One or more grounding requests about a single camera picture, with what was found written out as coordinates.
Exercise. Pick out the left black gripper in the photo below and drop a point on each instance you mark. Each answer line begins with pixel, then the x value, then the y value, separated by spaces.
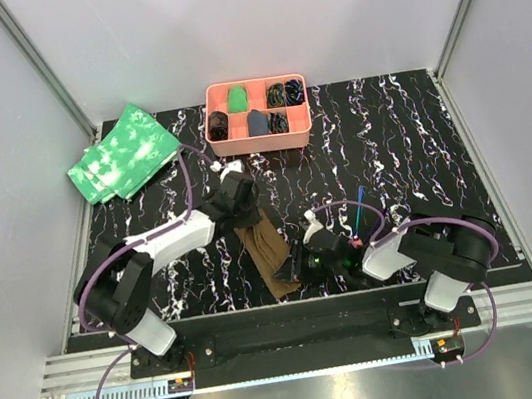
pixel 253 219

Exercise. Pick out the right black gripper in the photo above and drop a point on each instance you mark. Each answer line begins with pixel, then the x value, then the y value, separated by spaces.
pixel 286 271

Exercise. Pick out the brown cloth napkin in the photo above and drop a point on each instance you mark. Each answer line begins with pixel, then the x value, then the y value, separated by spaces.
pixel 268 251

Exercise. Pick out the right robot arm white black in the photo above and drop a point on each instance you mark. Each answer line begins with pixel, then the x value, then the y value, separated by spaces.
pixel 452 254

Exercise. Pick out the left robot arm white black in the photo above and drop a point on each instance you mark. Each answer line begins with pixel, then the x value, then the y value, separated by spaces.
pixel 115 285

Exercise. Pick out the dark brown rolled cloth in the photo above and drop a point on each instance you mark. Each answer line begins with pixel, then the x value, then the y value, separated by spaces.
pixel 218 126

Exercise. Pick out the pink compartment tray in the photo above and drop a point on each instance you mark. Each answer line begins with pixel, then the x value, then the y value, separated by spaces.
pixel 239 141

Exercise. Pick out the blue grey rolled cloth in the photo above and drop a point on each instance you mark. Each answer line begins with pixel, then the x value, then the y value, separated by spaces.
pixel 257 123

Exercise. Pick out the black patterned rolled cloth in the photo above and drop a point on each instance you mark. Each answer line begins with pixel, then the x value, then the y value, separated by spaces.
pixel 278 123

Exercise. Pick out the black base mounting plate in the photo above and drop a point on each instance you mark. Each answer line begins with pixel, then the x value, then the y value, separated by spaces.
pixel 302 337

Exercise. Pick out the green rolled cloth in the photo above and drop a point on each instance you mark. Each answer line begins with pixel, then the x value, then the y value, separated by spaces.
pixel 237 100

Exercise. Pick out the green white patterned cloth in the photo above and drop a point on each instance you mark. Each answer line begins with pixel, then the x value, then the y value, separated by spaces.
pixel 134 150

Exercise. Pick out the black multicolour rolled cloth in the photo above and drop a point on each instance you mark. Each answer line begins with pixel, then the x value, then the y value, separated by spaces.
pixel 275 95

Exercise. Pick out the black blue rolled cloth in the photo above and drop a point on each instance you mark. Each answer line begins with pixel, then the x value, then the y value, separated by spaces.
pixel 294 92

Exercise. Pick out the black marble pattern mat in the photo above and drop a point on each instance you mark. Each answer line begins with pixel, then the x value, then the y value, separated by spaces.
pixel 392 133

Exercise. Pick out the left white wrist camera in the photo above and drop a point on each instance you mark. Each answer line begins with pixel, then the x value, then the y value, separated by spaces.
pixel 223 169

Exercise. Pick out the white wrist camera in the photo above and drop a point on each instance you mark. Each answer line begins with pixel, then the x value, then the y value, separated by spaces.
pixel 223 169
pixel 311 226

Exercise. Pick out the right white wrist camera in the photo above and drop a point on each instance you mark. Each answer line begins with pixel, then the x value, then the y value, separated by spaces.
pixel 311 226

